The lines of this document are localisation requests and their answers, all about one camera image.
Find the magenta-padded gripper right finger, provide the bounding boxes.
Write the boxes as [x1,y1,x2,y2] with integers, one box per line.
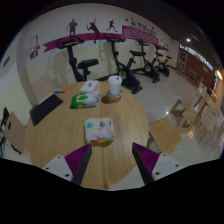
[131,142,184,186]

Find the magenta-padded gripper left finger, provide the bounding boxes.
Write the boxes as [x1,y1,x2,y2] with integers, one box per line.
[41,143,93,186]

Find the white colourful printed towel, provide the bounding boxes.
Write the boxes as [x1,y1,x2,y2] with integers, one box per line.
[83,116,116,146]

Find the wooden stool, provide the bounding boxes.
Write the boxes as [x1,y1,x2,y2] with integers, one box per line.
[148,116,183,155]
[169,98,198,129]

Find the green wet wipes pack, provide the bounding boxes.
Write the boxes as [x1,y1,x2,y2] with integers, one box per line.
[69,90,100,110]

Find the wooden chair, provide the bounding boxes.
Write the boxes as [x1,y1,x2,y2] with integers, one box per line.
[31,76,56,104]
[0,106,27,156]

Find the brown tape roll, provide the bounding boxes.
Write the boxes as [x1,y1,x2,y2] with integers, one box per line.
[105,93,123,104]

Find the small orange blue tube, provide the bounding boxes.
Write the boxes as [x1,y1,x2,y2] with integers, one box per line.
[53,87,68,94]

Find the white tissue pack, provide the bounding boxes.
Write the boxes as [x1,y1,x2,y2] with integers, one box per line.
[79,79,99,94]

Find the white paper cup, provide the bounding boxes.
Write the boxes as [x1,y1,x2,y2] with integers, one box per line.
[107,75,123,98]

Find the framed notice board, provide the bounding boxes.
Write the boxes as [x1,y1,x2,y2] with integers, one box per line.
[178,49,188,73]

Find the ceiling lights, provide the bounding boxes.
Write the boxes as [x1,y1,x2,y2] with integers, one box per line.
[185,37,224,81]

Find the red purple wall poster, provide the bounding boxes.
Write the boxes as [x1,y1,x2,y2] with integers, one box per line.
[29,45,41,60]

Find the white wall poster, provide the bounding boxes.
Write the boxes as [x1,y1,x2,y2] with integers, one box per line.
[29,34,39,48]

